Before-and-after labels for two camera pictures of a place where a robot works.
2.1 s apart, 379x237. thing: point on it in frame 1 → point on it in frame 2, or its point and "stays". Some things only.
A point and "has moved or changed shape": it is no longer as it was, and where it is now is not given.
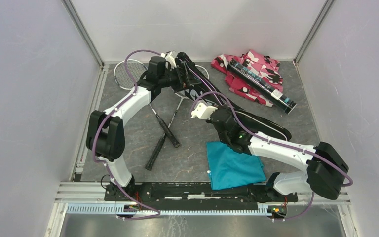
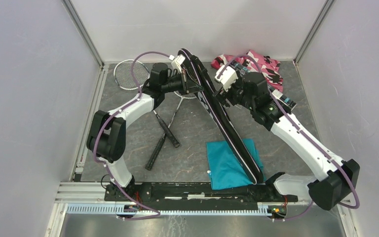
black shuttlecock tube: x=262 y=86 stays
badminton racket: x=122 y=78 stays
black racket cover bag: x=201 y=88 has moved or changed shape
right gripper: x=228 y=110 → x=221 y=95
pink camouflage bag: x=264 y=67 stays
